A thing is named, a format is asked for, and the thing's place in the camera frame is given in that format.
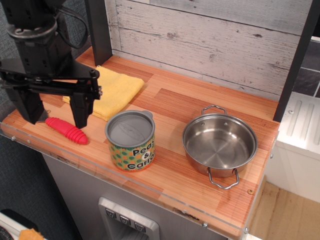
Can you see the orange sponge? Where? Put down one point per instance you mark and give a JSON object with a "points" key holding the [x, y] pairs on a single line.
{"points": [[30, 234]]}

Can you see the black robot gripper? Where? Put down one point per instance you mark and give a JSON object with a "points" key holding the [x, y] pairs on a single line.
{"points": [[49, 68]]}

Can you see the clear acrylic edge guard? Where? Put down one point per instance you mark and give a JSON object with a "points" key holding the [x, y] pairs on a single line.
{"points": [[170, 182]]}

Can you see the grey toy fridge cabinet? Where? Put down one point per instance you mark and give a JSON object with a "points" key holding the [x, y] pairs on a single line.
{"points": [[103, 211]]}

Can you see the red handled metal spoon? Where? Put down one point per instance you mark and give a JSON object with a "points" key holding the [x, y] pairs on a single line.
{"points": [[65, 128]]}

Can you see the black vertical post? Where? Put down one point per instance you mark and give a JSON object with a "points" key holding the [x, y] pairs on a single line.
{"points": [[305, 38], [99, 30]]}

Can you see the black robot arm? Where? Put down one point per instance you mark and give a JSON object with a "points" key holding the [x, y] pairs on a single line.
{"points": [[43, 20]]}

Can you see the peas and carrots toy can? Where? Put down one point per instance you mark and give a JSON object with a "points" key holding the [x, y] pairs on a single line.
{"points": [[131, 139]]}

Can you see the black right vertical post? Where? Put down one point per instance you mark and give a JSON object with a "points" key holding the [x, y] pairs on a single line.
{"points": [[305, 38]]}

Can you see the yellow cloth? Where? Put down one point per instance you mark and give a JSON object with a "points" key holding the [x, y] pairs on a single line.
{"points": [[118, 90]]}

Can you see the stainless steel pot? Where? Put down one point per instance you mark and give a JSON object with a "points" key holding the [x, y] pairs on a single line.
{"points": [[220, 146]]}

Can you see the white toy sink unit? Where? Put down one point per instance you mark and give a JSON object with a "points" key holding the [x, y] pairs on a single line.
{"points": [[294, 162]]}

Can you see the black left vertical post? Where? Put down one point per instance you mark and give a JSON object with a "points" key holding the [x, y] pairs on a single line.
{"points": [[99, 30]]}

